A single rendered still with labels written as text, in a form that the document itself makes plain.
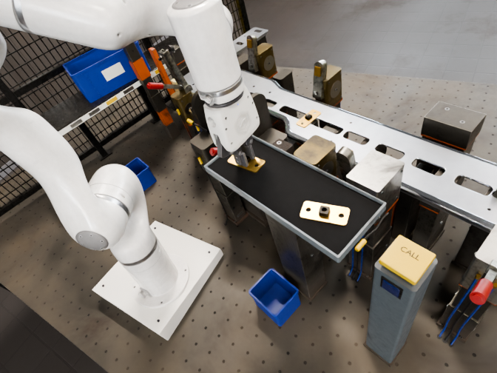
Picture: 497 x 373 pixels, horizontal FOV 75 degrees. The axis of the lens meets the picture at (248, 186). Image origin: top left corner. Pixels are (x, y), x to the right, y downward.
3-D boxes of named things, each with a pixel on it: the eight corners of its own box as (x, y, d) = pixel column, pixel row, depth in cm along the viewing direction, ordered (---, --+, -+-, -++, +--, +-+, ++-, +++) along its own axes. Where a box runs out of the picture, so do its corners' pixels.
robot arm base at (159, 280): (163, 319, 96) (137, 289, 83) (120, 293, 105) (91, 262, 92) (200, 266, 107) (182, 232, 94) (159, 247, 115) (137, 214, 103)
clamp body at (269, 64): (291, 112, 156) (279, 41, 131) (274, 126, 153) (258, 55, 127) (280, 107, 160) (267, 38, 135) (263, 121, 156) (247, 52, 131)
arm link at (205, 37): (199, 68, 61) (192, 96, 55) (170, -7, 52) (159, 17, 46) (242, 59, 60) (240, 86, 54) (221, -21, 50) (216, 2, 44)
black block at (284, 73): (306, 126, 147) (298, 66, 126) (291, 139, 144) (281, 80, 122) (296, 122, 150) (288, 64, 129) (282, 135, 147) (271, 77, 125)
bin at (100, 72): (152, 69, 145) (138, 41, 135) (89, 103, 137) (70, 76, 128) (139, 59, 155) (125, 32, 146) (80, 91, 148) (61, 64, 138)
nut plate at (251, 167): (265, 161, 71) (265, 158, 70) (256, 173, 70) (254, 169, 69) (237, 151, 76) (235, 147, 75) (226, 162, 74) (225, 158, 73)
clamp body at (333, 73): (349, 141, 135) (348, 64, 109) (331, 158, 131) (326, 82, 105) (336, 136, 138) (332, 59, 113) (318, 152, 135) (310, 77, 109)
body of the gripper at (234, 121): (219, 109, 55) (236, 157, 63) (254, 76, 59) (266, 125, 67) (188, 101, 59) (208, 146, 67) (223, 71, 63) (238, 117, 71)
